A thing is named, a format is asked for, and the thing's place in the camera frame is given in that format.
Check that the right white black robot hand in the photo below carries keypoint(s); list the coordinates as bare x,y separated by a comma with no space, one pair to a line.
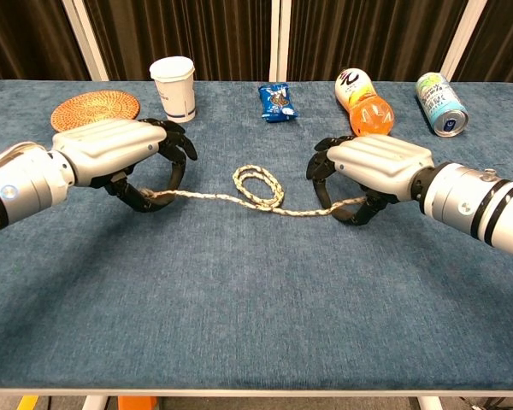
380,162

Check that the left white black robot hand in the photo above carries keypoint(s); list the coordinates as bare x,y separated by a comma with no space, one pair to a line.
111,145

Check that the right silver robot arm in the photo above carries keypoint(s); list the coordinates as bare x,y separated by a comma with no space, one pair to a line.
474,200

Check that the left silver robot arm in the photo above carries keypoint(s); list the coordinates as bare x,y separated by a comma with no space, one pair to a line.
25,183

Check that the round woven orange coaster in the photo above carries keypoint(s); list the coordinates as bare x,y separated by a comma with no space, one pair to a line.
94,107

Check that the orange drink plastic bottle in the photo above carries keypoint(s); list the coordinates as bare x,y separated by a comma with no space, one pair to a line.
367,111

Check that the light blue drink can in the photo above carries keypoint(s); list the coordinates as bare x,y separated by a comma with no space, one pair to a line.
438,104

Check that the white paper cup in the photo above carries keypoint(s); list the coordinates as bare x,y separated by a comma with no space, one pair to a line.
175,94

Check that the blue snack packet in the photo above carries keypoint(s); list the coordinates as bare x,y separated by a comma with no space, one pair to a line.
277,102

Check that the dark brown pleated curtain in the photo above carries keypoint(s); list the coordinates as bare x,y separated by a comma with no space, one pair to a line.
500,38
21,38
367,34
179,34

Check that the blue table cloth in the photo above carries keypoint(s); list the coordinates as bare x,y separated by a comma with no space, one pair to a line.
239,299

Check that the orange object under table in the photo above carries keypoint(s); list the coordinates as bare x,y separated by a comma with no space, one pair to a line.
137,403

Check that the white frame post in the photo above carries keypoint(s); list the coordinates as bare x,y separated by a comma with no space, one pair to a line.
280,42
459,42
85,42

